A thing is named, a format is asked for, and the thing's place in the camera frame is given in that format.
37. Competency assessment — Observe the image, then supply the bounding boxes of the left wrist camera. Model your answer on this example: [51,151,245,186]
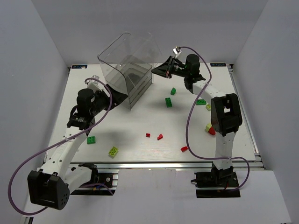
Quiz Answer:
[86,75,103,93]

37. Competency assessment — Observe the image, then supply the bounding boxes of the clear plastic drawer cover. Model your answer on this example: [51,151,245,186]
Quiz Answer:
[97,32,162,109]

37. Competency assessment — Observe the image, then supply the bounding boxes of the green flat long brick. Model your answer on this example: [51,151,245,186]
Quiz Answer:
[196,99,206,105]

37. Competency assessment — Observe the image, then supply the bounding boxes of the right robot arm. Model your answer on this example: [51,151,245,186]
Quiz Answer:
[152,54,242,187]

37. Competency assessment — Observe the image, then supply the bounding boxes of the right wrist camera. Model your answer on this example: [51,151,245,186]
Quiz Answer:
[172,46,182,58]

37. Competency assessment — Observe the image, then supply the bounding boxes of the red rounded brick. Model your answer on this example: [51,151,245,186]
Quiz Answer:
[208,127,216,135]

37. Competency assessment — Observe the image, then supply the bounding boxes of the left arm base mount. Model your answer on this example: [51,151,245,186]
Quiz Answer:
[64,162,118,196]

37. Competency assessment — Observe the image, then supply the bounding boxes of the lime long brick front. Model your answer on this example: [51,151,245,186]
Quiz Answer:
[108,147,119,158]

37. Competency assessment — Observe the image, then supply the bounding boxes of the dark green long brick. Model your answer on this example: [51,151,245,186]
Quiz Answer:
[165,98,172,108]

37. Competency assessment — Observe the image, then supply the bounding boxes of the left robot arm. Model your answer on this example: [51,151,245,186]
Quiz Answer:
[28,84,128,210]

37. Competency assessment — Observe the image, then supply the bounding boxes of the lime rounded brick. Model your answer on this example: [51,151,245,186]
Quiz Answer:
[205,123,212,133]

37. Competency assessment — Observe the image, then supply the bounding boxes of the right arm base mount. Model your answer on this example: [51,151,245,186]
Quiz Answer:
[191,172,241,198]

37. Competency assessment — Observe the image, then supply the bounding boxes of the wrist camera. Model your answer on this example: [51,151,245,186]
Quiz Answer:
[86,75,103,93]
[172,46,182,58]

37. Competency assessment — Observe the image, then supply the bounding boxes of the green square brick left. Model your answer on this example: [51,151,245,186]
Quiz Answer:
[86,136,96,145]

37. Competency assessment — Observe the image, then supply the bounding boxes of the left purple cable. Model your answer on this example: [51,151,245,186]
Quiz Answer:
[8,78,117,215]

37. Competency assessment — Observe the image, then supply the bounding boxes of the left blue table label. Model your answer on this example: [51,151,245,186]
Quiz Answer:
[71,65,87,69]

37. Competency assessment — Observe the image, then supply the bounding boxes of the right blue table label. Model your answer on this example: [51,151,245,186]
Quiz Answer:
[210,63,227,67]

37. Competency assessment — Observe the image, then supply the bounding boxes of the red small brick front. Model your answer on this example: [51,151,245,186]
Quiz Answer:
[181,146,188,152]

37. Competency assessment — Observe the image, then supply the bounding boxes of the blue table label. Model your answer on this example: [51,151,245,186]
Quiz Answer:
[210,63,227,67]
[71,65,87,69]

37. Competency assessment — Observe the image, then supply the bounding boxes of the lime small brick right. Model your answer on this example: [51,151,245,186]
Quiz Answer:
[206,104,211,111]

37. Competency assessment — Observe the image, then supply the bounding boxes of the small green cube brick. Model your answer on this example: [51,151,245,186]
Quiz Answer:
[171,88,176,95]

